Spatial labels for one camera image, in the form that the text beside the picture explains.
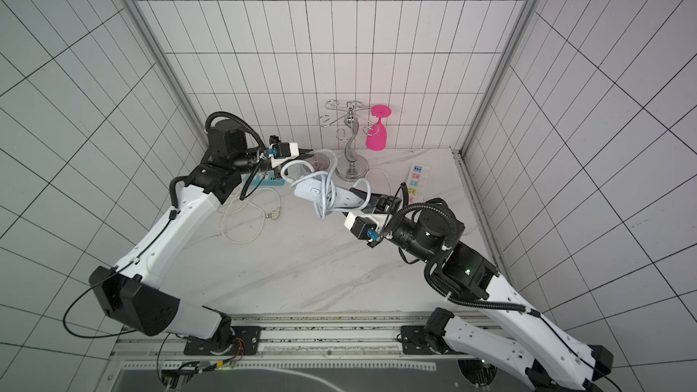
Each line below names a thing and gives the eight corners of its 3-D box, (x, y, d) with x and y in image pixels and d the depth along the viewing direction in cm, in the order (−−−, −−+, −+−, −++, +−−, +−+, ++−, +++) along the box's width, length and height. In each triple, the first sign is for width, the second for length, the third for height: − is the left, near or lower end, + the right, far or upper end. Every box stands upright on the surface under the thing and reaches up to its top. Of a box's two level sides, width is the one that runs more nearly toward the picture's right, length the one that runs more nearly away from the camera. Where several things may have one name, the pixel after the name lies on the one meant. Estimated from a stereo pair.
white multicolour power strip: (401, 201, 106) (402, 195, 103) (409, 166, 117) (411, 161, 115) (422, 206, 104) (424, 201, 101) (428, 171, 116) (430, 165, 113)
